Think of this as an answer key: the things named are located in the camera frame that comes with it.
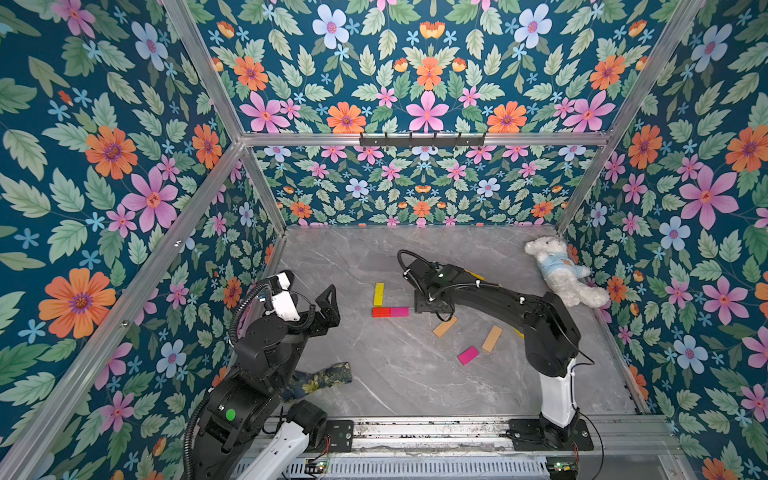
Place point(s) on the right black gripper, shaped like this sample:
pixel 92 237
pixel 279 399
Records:
pixel 432 295

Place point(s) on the metal hook rail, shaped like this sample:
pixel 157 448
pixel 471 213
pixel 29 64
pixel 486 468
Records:
pixel 439 140

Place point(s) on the small red block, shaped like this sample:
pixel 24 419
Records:
pixel 381 312

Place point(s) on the magenta block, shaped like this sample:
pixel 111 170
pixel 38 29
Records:
pixel 468 355
pixel 399 312

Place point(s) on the white teddy bear plush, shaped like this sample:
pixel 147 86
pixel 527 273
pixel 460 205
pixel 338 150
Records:
pixel 562 275

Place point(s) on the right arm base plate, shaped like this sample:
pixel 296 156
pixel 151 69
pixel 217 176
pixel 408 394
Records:
pixel 542 435

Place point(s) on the yellow block at pile top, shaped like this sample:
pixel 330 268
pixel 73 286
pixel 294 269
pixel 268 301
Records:
pixel 476 276

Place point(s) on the natural wood block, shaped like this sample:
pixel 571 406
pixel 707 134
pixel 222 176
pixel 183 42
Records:
pixel 444 327
pixel 492 339

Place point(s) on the white vented strip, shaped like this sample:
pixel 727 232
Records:
pixel 417 468

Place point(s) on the long yellow block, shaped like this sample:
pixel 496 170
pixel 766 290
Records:
pixel 378 295

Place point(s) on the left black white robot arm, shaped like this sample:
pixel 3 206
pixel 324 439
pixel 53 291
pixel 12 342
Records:
pixel 268 334

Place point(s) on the floral fabric pouch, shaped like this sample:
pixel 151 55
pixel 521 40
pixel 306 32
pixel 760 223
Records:
pixel 302 384

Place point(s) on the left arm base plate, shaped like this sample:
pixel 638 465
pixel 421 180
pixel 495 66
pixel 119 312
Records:
pixel 330 436

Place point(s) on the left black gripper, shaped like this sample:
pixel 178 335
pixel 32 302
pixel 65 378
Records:
pixel 329 316

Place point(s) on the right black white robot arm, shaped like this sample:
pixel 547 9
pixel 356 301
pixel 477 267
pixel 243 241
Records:
pixel 551 337

